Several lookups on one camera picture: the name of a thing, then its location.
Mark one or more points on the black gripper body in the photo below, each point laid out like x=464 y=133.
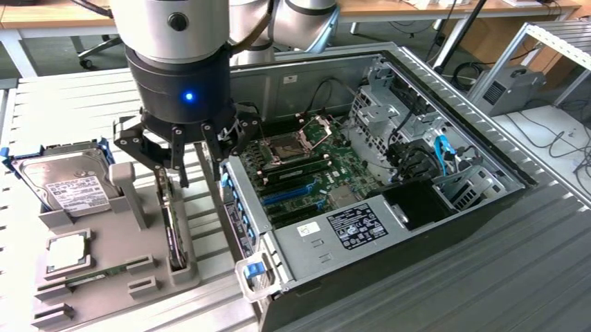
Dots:
x=180 y=86

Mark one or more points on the graphics card with metal bracket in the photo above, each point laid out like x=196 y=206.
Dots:
x=175 y=242

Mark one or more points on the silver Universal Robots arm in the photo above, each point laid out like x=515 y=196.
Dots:
x=152 y=31

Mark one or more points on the CPU socket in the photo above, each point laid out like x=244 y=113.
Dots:
x=283 y=150

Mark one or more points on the blue card retention latch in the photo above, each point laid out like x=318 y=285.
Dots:
x=226 y=180

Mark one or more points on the metal socket cover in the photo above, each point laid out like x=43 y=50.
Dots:
x=318 y=120

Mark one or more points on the black RAM stick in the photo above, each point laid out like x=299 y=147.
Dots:
x=295 y=174

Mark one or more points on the silver hard disk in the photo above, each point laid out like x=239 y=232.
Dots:
x=70 y=186

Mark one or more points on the blue expansion slot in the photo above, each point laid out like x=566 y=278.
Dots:
x=283 y=194

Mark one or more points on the office chair base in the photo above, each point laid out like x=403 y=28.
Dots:
x=99 y=47

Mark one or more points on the green motherboard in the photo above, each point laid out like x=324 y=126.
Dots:
x=342 y=162

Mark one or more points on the hard drive in blue caddy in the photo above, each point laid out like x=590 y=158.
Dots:
x=27 y=150

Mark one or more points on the silver chipset heatsink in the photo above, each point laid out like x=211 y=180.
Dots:
x=343 y=195

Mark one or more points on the silver disk bay cage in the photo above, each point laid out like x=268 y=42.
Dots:
x=376 y=114

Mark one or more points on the silver CPU chip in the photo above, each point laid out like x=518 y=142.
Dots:
x=67 y=250

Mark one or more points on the silver power supply unit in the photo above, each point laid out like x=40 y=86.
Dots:
x=300 y=249

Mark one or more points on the green RAM stick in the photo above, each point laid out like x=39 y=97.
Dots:
x=92 y=275

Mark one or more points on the grey plastic parts rack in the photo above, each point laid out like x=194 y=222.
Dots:
x=106 y=304

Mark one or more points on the open black PC case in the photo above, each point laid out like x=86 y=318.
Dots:
x=415 y=263

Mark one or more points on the black stand pole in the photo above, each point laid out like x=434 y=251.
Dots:
x=462 y=32

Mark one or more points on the grey controller box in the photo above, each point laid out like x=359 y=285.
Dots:
x=512 y=93

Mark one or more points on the silver disk bay bracket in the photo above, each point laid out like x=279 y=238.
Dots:
x=462 y=197

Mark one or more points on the aluminium slat frame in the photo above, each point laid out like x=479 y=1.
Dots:
x=567 y=38

